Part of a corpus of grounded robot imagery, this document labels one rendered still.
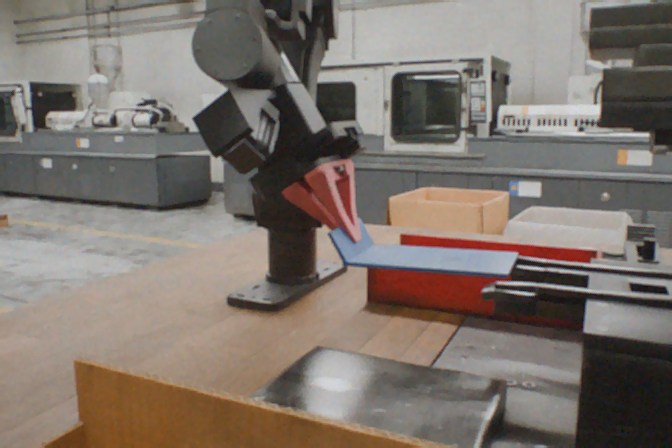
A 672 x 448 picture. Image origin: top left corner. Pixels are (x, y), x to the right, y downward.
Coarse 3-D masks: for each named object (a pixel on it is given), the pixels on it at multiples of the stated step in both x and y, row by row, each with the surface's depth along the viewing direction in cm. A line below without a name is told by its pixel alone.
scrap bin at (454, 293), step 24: (408, 240) 75; (432, 240) 74; (456, 240) 72; (480, 240) 71; (384, 288) 65; (408, 288) 63; (432, 288) 62; (456, 288) 61; (480, 288) 60; (456, 312) 62; (480, 312) 60
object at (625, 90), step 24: (600, 24) 36; (624, 24) 35; (648, 24) 35; (600, 48) 36; (624, 48) 36; (648, 48) 34; (624, 72) 33; (648, 72) 32; (624, 96) 33; (648, 96) 32; (600, 120) 33; (624, 120) 33; (648, 120) 32
